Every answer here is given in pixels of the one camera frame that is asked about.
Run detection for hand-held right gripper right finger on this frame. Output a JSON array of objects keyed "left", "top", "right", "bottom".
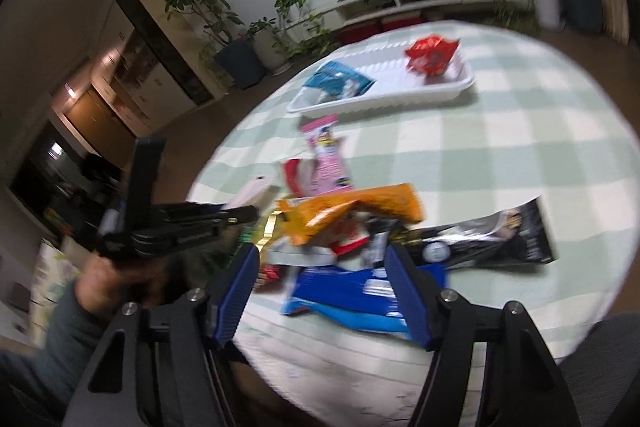
[{"left": 384, "top": 245, "right": 583, "bottom": 427}]

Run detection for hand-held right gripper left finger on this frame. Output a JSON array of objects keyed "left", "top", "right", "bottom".
[{"left": 62, "top": 243, "right": 261, "bottom": 427}]

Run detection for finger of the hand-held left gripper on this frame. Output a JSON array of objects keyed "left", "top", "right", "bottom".
[
  {"left": 157, "top": 203, "right": 258, "bottom": 233},
  {"left": 135, "top": 227, "right": 221, "bottom": 255}
]

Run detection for pale peach snack packet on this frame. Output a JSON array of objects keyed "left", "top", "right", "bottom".
[{"left": 225, "top": 176, "right": 281, "bottom": 214}]

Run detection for blue and white snack packet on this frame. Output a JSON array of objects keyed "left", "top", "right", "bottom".
[{"left": 280, "top": 264, "right": 451, "bottom": 335}]

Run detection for red and white snack packet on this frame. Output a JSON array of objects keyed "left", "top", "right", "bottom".
[{"left": 282, "top": 159, "right": 321, "bottom": 198}]

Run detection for small red white snack packet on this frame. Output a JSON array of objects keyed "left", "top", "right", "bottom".
[{"left": 330, "top": 227, "right": 373, "bottom": 258}]

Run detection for long black snack packet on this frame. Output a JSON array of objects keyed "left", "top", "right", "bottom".
[{"left": 395, "top": 197, "right": 558, "bottom": 269}]

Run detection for orange snack packet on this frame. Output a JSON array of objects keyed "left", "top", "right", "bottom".
[{"left": 272, "top": 183, "right": 426, "bottom": 248}]

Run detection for pink cartoon snack packet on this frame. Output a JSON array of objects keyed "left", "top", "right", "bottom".
[{"left": 300, "top": 116, "right": 357, "bottom": 195}]

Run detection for white plastic tray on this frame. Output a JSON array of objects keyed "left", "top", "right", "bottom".
[{"left": 286, "top": 34, "right": 476, "bottom": 115}]

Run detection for person's left forearm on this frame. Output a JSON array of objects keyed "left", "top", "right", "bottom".
[{"left": 0, "top": 287, "right": 111, "bottom": 413}]

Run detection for person's left hand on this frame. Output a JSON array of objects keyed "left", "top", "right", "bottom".
[{"left": 75, "top": 254, "right": 171, "bottom": 324}]

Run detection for gold foil snack packet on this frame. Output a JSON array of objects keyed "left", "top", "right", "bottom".
[{"left": 252, "top": 212, "right": 287, "bottom": 258}]

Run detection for small black snack packet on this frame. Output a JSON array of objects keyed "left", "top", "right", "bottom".
[{"left": 360, "top": 217, "right": 401, "bottom": 269}]

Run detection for white tall cabinet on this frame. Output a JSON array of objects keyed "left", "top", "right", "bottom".
[{"left": 112, "top": 0, "right": 221, "bottom": 138}]

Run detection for floral printed cloth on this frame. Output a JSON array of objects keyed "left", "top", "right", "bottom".
[{"left": 29, "top": 239, "right": 82, "bottom": 345}]

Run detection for tall plant in dark pot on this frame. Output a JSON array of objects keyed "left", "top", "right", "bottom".
[{"left": 165, "top": 0, "right": 267, "bottom": 90}]

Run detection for small plant in beige pot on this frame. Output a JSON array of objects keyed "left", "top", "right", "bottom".
[{"left": 247, "top": 18, "right": 295, "bottom": 74}]

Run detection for green checked tablecloth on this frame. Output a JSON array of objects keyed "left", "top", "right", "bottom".
[{"left": 187, "top": 19, "right": 633, "bottom": 427}]

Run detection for person's grey trousers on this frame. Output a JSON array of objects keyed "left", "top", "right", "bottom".
[{"left": 557, "top": 311, "right": 640, "bottom": 427}]

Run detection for red storage box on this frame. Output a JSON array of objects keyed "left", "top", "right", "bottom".
[{"left": 382, "top": 16, "right": 423, "bottom": 32}]

